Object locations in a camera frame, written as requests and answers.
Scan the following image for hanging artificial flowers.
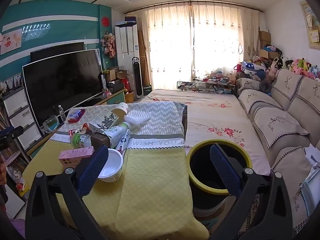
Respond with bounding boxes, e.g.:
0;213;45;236
100;30;117;58

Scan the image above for beige sofa with embroidered covers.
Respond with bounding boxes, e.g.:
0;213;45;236
236;69;320;233

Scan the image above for clear plastic bag with greens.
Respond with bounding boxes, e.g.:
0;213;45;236
42;115;60;133

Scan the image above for cluttered glass coffee table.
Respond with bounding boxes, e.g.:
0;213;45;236
176;79;237;95

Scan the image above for papers in plastic sleeve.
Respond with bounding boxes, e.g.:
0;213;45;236
300;144;320;210

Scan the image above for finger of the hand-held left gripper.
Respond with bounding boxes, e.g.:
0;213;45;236
0;126;24;138

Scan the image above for pink wall drawing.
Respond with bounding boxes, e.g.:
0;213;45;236
0;29;23;55

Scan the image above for white bubble wrap roll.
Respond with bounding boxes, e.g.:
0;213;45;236
124;110;151;126

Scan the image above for cluttered bookshelf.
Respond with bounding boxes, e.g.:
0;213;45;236
0;140;32;205

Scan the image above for dark brown carton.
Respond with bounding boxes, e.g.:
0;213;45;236
90;132;112;148

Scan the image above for beige paper cup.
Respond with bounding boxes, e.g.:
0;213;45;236
111;102;129;120

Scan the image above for white standing air conditioner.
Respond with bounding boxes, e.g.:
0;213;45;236
114;23;139;101

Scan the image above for white plastic drawer cabinet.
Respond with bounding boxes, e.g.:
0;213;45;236
1;86;43;153

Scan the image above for white toothpaste tube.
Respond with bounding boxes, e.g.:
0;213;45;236
115;129;132;155

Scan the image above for pink floral bed sheet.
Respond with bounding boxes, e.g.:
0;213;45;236
145;89;272;175

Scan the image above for pile of plush toys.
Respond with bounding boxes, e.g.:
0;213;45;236
234;45;320;95

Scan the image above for person's left hand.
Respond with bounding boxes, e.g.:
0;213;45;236
0;155;7;186

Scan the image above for large curved television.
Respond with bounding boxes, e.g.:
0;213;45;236
22;49;104;128

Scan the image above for small black television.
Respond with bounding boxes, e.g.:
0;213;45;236
30;42;85;63

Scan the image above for closed cardboard box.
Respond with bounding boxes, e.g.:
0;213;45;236
104;66;119;80

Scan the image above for red snack packet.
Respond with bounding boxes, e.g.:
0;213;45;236
69;126;92;137

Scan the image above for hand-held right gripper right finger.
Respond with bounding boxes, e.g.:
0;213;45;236
209;144;295;240

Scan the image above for patterned floor mat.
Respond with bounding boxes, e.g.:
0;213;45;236
192;192;263;230

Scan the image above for cream embroidered curtain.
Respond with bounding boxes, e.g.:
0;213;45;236
191;2;259;83
139;4;194;93

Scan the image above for red canister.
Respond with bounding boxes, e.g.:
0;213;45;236
122;77;133;93

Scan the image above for teal and yellow television stand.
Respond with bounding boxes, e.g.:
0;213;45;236
26;89;127;158

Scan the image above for flat red box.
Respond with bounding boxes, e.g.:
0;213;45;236
67;108;86;123

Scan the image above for white green lotion bottle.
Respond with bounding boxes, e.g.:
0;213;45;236
102;122;130;147

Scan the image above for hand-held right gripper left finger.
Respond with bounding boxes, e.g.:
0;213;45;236
25;144;110;240

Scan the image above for brown curtain rod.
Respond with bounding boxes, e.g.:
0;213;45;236
124;2;265;15

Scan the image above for white and black tower fan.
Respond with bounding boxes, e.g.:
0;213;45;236
132;57;144;98

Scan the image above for white paper bowl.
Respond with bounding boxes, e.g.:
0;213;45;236
97;148;124;182

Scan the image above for black bin with yellow rim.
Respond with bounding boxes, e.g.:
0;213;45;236
186;139;253;218

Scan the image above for tall black and white box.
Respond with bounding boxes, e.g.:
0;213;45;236
100;72;108;93

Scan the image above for pink drink carton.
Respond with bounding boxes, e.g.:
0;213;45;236
58;147;95;167

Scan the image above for white box with green floral print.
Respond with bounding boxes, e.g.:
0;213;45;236
89;108;120;133

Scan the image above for clear jar with green label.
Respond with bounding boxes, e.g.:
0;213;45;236
70;133;92;149

